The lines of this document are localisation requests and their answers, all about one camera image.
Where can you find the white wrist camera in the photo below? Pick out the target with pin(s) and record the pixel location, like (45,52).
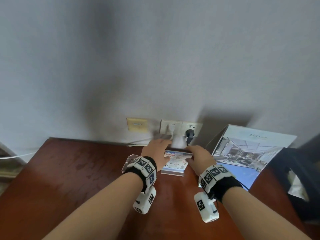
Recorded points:
(205,207)
(144,201)

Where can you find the white wall socket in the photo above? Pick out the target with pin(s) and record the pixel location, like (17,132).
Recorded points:
(196,127)

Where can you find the folded board with interior photo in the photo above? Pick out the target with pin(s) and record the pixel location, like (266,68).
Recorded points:
(250,149)

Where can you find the acrylic stand with printed card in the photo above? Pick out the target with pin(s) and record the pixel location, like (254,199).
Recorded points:
(177,163)

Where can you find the person's right thumb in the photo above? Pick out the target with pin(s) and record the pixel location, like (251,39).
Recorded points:
(191,161)

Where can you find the person's right forearm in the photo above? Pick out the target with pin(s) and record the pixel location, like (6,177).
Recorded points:
(257,217)

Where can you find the person's right hand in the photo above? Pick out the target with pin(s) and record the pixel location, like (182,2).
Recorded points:
(202,159)

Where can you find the clear acrylic holder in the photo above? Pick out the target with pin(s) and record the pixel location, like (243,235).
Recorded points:
(128,162)

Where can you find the person's left thumb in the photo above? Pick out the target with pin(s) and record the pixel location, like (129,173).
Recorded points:
(167,159)

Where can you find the person's left forearm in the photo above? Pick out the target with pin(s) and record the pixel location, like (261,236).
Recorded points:
(105,209)

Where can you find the black marker wristband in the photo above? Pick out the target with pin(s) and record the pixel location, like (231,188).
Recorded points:
(215,177)
(147,169)

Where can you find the yellow wall plate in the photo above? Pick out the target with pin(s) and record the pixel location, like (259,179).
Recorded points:
(136,125)

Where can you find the black tissue box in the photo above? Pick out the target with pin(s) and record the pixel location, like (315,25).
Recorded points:
(300,159)

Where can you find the white tissue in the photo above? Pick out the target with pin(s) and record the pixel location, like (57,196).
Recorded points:
(297,184)

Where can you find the black power plug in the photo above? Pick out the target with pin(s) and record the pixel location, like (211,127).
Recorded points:
(190,134)

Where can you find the person's left hand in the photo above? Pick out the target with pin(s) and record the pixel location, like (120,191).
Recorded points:
(155,151)

